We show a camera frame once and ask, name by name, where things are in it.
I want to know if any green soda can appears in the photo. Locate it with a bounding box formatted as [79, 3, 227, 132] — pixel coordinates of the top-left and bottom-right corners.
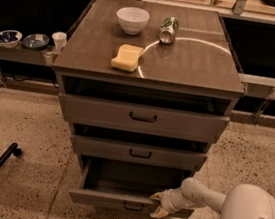
[158, 16, 179, 45]

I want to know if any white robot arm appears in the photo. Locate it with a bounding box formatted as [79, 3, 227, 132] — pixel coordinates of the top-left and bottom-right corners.
[151, 178, 275, 219]

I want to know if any white ceramic bowl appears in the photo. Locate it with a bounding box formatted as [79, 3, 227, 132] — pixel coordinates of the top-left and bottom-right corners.
[116, 6, 150, 35]

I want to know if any grey top drawer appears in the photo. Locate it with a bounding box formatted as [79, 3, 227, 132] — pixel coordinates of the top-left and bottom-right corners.
[58, 93, 229, 144]

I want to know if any grey three-drawer cabinet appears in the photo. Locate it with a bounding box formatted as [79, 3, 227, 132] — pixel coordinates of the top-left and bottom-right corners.
[34, 0, 257, 219]

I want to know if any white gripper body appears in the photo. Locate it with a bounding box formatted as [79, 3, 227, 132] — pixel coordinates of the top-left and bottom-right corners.
[159, 188, 187, 214]

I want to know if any dark blue shallow bowl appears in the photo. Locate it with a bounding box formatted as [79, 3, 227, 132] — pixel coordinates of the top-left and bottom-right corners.
[22, 33, 50, 51]

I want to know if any blue patterned bowl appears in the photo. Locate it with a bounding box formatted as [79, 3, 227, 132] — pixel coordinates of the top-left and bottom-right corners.
[0, 29, 22, 49]

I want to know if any white paper cup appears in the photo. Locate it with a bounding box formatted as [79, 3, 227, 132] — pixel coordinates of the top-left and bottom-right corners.
[51, 31, 67, 52]

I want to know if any grey drawer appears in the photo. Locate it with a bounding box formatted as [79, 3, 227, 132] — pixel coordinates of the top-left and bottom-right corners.
[58, 93, 229, 144]
[70, 157, 190, 214]
[71, 134, 207, 171]

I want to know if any grey side shelf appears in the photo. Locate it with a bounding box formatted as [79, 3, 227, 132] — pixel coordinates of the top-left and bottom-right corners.
[0, 44, 58, 67]

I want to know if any yellow sponge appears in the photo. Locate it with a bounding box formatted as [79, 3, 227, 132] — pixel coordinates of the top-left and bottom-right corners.
[111, 44, 143, 72]

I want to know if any grey middle drawer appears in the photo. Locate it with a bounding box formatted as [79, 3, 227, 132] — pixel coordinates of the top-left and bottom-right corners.
[71, 134, 207, 171]

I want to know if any grey bottom drawer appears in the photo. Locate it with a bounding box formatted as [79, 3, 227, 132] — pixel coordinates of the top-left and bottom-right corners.
[70, 157, 190, 214]

